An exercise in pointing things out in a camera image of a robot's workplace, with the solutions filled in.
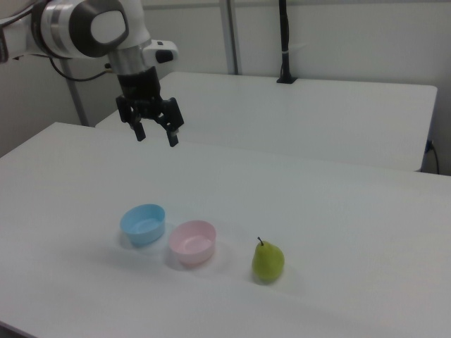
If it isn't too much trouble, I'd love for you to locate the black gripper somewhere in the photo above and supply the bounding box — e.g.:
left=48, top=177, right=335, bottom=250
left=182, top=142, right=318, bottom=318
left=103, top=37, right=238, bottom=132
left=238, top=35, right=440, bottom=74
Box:
left=116, top=65, right=185, bottom=149

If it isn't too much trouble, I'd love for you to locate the green pear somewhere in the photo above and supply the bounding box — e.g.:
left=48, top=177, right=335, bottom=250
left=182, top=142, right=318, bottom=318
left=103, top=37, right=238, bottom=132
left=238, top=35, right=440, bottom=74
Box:
left=251, top=236, right=285, bottom=283

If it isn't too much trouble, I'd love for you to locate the blue plastic bowl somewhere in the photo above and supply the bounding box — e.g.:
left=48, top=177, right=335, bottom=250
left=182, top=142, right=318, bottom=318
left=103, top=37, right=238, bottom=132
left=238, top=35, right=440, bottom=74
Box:
left=119, top=204, right=166, bottom=248

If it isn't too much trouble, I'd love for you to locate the pink plastic bowl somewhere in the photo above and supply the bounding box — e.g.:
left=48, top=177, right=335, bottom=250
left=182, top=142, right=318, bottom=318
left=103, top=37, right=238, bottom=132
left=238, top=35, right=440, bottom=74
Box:
left=168, top=220, right=217, bottom=266

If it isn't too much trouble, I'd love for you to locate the black pole with clamp base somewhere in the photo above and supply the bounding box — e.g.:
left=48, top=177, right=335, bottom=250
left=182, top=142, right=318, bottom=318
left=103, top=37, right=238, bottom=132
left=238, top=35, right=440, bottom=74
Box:
left=276, top=0, right=299, bottom=85

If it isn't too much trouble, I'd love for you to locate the slim grey frame post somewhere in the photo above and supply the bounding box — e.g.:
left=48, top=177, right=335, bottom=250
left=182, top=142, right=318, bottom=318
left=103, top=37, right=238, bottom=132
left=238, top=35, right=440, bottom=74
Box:
left=64, top=58, right=89, bottom=127

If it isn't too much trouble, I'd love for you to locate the thin arm cable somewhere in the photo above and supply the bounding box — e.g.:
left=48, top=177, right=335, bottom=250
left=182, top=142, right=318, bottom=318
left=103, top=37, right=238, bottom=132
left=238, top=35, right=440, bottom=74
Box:
left=49, top=57, right=116, bottom=83

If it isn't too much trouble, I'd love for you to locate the wide grey frame post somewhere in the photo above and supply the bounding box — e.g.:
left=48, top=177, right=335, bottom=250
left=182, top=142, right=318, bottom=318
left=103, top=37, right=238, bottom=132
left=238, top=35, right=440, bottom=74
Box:
left=219, top=0, right=245, bottom=76

